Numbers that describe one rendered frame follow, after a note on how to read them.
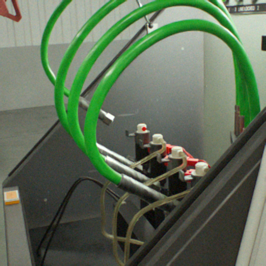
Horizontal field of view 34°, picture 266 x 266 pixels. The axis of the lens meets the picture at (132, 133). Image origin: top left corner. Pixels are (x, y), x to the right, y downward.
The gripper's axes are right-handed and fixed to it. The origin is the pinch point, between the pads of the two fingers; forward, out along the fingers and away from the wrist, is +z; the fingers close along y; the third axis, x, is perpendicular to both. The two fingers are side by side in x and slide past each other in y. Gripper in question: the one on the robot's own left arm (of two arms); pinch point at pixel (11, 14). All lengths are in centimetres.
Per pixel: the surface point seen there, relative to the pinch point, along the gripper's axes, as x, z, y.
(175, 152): -8.6, 43.6, -15.1
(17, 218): 27.4, 30.6, -0.1
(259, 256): -11, 58, -33
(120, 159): -0.5, 38.2, -11.6
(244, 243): -10, 57, -30
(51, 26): -4.9, 9.2, -2.0
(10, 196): 29.7, 24.2, 6.8
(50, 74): 2.1, 14.8, -0.2
